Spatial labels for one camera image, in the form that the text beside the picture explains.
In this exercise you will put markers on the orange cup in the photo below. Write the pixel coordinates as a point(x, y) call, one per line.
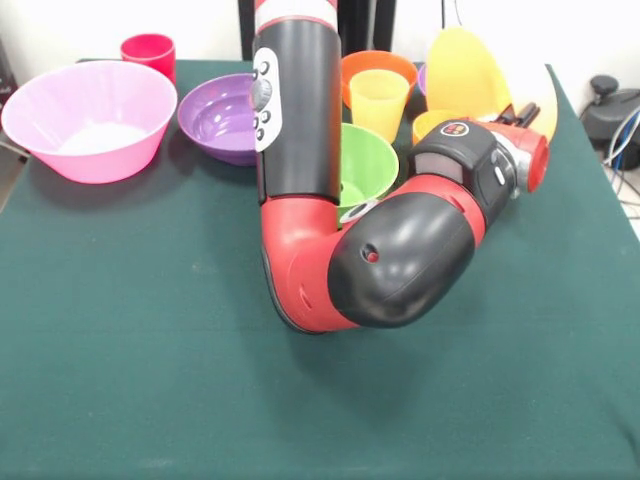
point(425, 127)

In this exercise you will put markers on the dark green table cloth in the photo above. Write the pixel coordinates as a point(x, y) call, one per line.
point(150, 325)

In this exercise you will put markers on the yellow cup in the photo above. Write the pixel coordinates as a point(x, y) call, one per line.
point(377, 107)

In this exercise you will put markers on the small orange bowl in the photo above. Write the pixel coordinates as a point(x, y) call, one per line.
point(380, 60)

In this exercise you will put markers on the large pink bowl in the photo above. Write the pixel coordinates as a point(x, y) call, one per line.
point(100, 160)

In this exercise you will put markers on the red cup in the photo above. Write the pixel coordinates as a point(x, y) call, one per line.
point(147, 50)

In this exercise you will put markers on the green bowl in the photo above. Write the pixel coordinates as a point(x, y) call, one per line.
point(370, 160)

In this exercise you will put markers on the large orange bowl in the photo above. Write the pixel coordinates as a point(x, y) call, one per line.
point(460, 70)

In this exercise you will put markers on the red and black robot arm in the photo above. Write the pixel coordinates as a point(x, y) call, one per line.
point(400, 260)

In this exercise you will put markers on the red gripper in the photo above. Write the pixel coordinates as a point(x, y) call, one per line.
point(540, 160)

